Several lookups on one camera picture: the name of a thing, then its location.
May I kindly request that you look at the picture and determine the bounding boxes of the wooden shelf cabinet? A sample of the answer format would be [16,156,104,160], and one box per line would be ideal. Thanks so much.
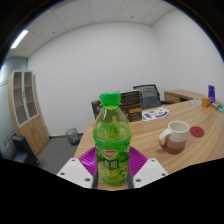
[8,69,50,158]

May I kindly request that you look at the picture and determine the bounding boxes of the cream and brown mug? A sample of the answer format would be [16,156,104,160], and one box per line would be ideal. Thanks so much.
[158,120,191,155]

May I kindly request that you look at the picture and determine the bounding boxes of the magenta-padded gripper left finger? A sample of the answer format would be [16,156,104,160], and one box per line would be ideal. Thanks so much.
[56,146,100,190]

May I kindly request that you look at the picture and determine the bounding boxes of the clear round-printed sheet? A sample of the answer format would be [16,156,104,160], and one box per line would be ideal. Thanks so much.
[188,98,203,107]

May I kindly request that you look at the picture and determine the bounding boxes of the black mesh office chair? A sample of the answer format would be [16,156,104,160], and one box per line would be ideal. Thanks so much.
[132,83,174,110]

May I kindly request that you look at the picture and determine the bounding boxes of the purple standing sign card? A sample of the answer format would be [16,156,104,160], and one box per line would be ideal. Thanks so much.
[207,84,216,104]

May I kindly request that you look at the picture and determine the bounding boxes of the green drink bottle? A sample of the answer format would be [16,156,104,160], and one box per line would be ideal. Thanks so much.
[92,92,133,187]

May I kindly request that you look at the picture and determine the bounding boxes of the grey trash bin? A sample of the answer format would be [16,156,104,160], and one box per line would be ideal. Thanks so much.
[64,127,81,147]

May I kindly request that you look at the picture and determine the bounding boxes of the wooden side desk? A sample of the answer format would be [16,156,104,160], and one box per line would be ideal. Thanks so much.
[163,89,209,104]

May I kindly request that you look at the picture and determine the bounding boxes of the rectangular ceiling light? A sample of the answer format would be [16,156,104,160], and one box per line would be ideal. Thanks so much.
[9,29,30,50]

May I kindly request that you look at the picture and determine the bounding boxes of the orange wooden box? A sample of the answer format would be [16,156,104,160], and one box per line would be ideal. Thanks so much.
[201,97,212,108]

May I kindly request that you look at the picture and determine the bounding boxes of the flat round red coaster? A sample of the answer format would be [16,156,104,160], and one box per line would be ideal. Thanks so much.
[189,125,205,138]

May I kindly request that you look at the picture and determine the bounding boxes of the dark flat cardboard box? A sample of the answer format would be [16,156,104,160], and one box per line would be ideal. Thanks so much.
[119,90,142,108]

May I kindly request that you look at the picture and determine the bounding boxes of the dark box with tan flap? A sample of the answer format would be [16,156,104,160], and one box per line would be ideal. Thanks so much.
[125,103,144,123]

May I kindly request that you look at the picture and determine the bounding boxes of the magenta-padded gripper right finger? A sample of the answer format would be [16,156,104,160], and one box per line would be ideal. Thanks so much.
[126,145,169,190]

